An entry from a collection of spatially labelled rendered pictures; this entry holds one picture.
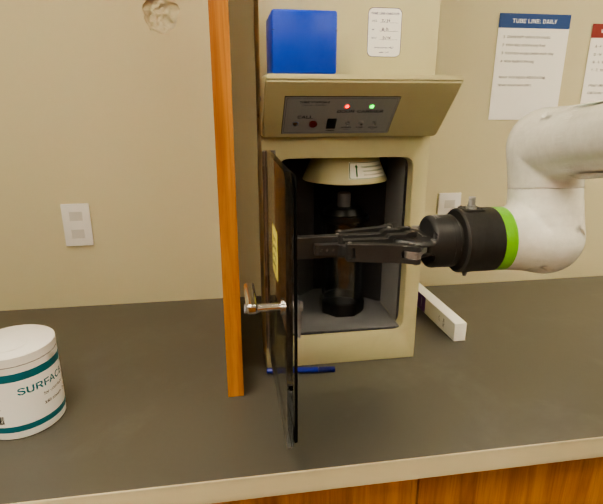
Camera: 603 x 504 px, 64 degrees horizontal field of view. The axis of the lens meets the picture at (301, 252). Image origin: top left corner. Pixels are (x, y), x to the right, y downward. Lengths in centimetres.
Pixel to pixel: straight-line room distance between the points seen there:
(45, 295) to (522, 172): 122
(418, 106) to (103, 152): 82
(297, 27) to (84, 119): 72
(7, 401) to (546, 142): 88
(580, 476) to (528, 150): 60
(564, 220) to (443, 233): 17
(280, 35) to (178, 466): 67
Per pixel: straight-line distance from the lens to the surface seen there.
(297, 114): 82
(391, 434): 87
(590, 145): 64
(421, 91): 84
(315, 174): 96
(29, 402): 93
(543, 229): 74
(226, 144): 79
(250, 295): 68
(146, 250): 139
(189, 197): 134
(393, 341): 106
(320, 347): 102
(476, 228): 69
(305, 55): 79
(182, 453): 84
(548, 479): 103
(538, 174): 74
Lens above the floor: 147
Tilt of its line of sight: 17 degrees down
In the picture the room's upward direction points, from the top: straight up
